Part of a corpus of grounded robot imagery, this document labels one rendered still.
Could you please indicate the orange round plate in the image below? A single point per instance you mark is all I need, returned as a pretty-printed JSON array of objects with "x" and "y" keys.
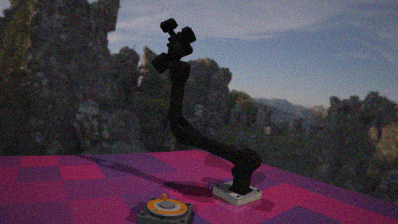
[{"x": 179, "y": 207}]

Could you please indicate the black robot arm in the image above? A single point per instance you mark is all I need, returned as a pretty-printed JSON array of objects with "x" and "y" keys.
[{"x": 245, "y": 160}]

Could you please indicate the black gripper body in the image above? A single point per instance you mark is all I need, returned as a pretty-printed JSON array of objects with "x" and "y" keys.
[{"x": 168, "y": 26}]

